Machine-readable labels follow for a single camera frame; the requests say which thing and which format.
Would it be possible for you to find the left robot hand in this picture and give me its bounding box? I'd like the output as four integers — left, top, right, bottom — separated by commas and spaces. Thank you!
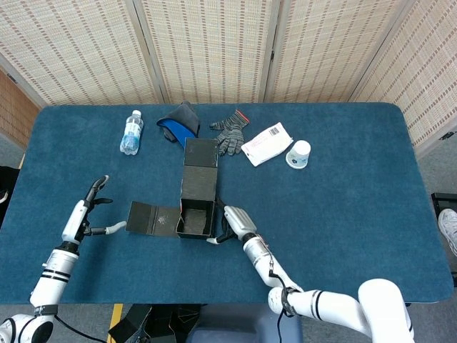
61, 174, 128, 247

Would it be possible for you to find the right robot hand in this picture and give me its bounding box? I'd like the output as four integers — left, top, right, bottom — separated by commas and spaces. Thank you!
206, 199, 258, 246

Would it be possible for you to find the black paper box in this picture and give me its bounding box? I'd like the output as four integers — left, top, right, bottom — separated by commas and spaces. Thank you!
125, 137, 219, 239

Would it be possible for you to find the white plastic package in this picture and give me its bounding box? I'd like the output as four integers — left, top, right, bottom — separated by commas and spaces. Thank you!
241, 121, 295, 168

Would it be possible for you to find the person in black clothes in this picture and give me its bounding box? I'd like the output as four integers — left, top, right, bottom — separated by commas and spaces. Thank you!
0, 166, 21, 229

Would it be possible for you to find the grey knit glove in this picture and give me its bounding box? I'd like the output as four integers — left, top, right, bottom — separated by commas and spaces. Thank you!
209, 109, 251, 157

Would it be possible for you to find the white floral paper cup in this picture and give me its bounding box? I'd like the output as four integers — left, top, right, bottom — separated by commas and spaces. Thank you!
285, 139, 312, 170

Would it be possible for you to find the clear plastic water bottle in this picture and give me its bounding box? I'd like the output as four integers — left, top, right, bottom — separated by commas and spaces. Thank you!
119, 109, 145, 156

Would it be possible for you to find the grey and blue cloth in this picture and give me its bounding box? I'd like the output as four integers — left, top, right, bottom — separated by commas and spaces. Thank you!
156, 101, 201, 144

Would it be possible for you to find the brown woven screen panel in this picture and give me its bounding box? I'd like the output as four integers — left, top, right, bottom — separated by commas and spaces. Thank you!
0, 67, 42, 151

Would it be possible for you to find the woven folding screen panel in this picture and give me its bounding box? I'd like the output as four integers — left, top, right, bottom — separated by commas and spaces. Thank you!
263, 0, 417, 104
134, 0, 281, 104
0, 0, 160, 106
351, 0, 457, 151

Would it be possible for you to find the black crate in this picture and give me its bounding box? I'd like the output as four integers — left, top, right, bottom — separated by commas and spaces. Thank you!
431, 192, 457, 217

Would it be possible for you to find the white sneaker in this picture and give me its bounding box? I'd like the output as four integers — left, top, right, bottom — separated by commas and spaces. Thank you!
436, 209, 457, 257

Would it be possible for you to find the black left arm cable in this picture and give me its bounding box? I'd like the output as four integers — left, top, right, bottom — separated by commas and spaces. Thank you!
53, 314, 111, 343

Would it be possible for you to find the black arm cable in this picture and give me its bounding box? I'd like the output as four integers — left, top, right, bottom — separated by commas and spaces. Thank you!
268, 260, 304, 343
53, 314, 111, 343

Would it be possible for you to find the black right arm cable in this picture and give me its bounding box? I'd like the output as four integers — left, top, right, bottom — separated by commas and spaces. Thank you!
268, 260, 304, 343

